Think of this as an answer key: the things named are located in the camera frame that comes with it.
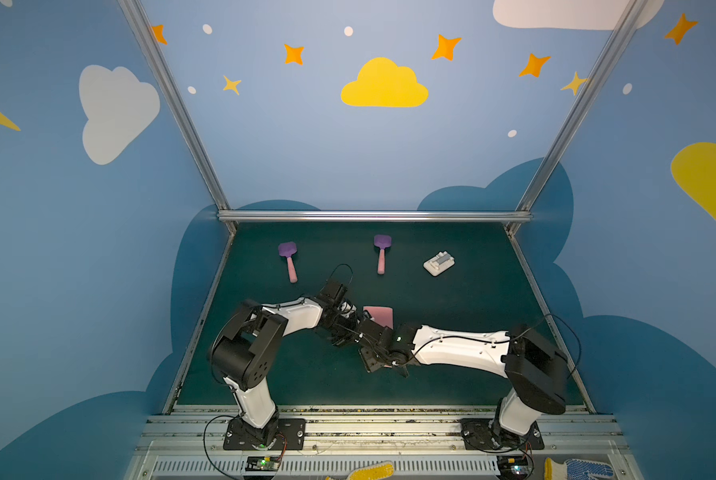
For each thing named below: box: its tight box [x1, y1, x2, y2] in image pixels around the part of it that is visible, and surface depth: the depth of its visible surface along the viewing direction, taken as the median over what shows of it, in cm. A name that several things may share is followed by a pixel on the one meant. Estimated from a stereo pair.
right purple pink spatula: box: [374, 234, 392, 275], surface depth 113 cm
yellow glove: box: [325, 460, 395, 480], surface depth 70 cm
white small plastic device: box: [423, 251, 455, 277], surface depth 111 cm
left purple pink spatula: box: [278, 242, 298, 283], surface depth 113 cm
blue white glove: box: [544, 457, 614, 480], surface depth 72 cm
